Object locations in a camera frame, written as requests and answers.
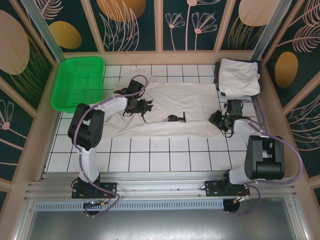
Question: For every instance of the grey metal sheet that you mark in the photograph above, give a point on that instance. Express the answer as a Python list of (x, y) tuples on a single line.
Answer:
[(160, 225)]

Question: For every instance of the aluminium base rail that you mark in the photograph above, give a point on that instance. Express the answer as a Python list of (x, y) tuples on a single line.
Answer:
[(160, 180)]

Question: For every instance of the folded plain white t-shirt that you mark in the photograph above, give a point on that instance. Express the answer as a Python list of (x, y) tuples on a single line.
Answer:
[(237, 77)]

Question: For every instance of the white t-shirt with robot print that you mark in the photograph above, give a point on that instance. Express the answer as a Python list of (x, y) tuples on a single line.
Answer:
[(187, 97)]

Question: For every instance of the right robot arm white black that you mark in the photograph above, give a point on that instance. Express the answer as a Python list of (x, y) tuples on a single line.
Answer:
[(265, 160)]

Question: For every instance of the green plastic basket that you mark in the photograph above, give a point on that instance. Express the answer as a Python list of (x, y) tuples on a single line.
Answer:
[(75, 85)]

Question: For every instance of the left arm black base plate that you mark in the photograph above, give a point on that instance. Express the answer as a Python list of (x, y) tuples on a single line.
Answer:
[(110, 187)]

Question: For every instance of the folded white cloth stack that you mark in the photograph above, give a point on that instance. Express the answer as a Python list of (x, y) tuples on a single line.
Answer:
[(216, 72)]

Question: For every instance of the aluminium corner post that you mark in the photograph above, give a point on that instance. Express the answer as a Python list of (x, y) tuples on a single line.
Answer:
[(270, 25), (45, 32)]

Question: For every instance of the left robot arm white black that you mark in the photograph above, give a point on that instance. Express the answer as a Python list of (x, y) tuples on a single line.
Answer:
[(85, 127)]

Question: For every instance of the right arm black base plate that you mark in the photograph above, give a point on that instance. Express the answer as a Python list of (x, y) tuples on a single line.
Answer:
[(212, 187)]

